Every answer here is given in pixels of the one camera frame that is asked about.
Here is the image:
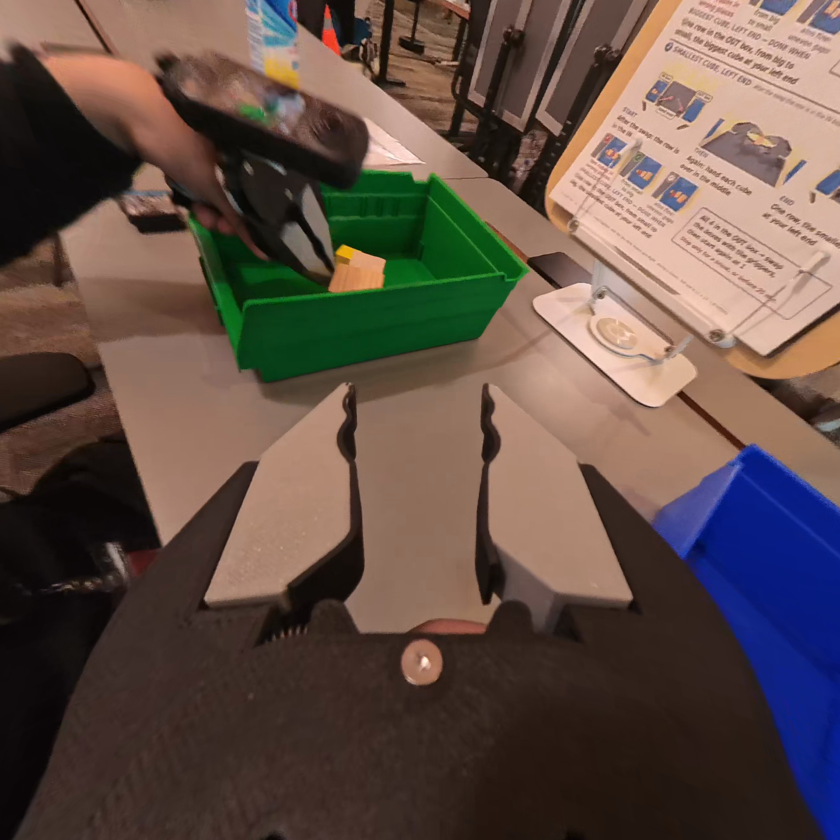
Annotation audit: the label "white stand base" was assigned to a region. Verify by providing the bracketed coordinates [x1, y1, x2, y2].
[533, 282, 698, 408]

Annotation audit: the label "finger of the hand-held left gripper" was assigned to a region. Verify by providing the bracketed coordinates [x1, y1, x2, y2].
[266, 218, 330, 287]
[297, 185, 337, 280]

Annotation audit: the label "person's torso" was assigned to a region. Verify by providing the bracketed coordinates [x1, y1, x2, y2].
[0, 440, 161, 840]

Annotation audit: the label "white wipes canister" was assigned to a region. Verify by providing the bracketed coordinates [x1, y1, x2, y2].
[246, 0, 301, 89]

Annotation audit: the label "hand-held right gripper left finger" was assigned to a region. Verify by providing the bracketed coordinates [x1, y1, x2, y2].
[205, 382, 365, 610]

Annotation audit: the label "person's left forearm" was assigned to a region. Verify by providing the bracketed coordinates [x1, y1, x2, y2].
[0, 42, 142, 265]

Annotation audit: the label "black office chair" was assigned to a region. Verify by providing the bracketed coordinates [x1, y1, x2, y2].
[0, 353, 96, 432]

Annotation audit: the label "blue plastic bin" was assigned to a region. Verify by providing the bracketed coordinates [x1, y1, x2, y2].
[653, 445, 840, 840]

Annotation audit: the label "instruction board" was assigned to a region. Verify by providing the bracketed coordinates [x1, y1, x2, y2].
[545, 0, 840, 380]

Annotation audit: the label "large wooden cube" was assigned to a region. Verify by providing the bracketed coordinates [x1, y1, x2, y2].
[328, 252, 387, 294]

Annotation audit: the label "green plastic bin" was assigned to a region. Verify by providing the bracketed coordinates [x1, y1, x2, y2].
[189, 169, 529, 383]

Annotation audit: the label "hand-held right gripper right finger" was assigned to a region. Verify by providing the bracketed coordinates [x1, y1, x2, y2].
[476, 382, 634, 634]

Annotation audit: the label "black battery pack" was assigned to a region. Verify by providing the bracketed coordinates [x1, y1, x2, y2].
[120, 190, 189, 234]

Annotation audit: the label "printed paper sheet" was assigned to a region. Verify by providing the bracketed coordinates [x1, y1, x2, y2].
[364, 118, 424, 166]

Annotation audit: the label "grey folding tables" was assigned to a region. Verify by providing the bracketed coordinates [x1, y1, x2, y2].
[453, 0, 657, 191]

